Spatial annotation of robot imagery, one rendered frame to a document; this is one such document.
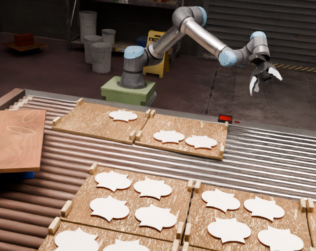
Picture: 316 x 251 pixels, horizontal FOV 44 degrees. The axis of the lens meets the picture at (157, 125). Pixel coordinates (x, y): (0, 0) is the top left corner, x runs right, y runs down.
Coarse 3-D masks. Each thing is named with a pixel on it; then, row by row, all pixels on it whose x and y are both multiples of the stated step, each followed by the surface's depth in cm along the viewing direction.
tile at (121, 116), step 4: (112, 112) 208; (116, 112) 208; (120, 112) 208; (124, 112) 209; (128, 112) 209; (132, 112) 211; (112, 116) 203; (116, 116) 203; (120, 116) 204; (124, 116) 204; (128, 116) 204; (132, 116) 205; (136, 116) 205; (116, 120) 200; (120, 120) 200; (124, 120) 200; (128, 120) 201; (132, 120) 202
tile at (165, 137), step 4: (160, 132) 190; (164, 132) 190; (168, 132) 191; (172, 132) 191; (176, 132) 191; (156, 136) 186; (160, 136) 186; (164, 136) 187; (168, 136) 187; (172, 136) 187; (176, 136) 188; (180, 136) 188; (184, 136) 188; (156, 140) 185; (160, 140) 184; (164, 140) 183; (168, 140) 183; (172, 140) 184; (176, 140) 184; (180, 140) 185
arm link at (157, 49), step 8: (192, 8) 211; (200, 8) 215; (200, 16) 213; (200, 24) 216; (168, 32) 228; (176, 32) 223; (160, 40) 233; (168, 40) 229; (176, 40) 229; (144, 48) 241; (152, 48) 239; (160, 48) 235; (168, 48) 235; (152, 56) 240; (160, 56) 241; (152, 64) 246
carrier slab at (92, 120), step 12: (84, 108) 212; (96, 108) 213; (108, 108) 214; (120, 108) 216; (72, 120) 198; (84, 120) 199; (96, 120) 200; (108, 120) 201; (144, 120) 204; (72, 132) 188; (84, 132) 187; (96, 132) 188; (108, 132) 189; (120, 132) 190
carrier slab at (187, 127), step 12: (156, 120) 205; (168, 120) 206; (180, 120) 207; (192, 120) 208; (144, 132) 191; (156, 132) 192; (180, 132) 194; (192, 132) 195; (204, 132) 196; (216, 132) 197; (144, 144) 182; (156, 144) 181; (168, 144) 182; (180, 144) 183; (204, 156) 177; (216, 156) 176
